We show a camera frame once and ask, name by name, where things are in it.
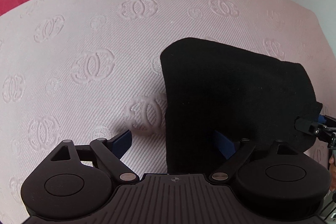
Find black pants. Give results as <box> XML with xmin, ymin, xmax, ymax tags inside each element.
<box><xmin>160</xmin><ymin>38</ymin><xmax>322</xmax><ymax>174</ymax></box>

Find right hand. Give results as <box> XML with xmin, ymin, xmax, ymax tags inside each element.
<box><xmin>329</xmin><ymin>155</ymin><xmax>336</xmax><ymax>192</ymax></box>

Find white embossed mattress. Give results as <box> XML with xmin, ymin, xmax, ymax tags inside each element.
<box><xmin>1</xmin><ymin>0</ymin><xmax>335</xmax><ymax>223</ymax></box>

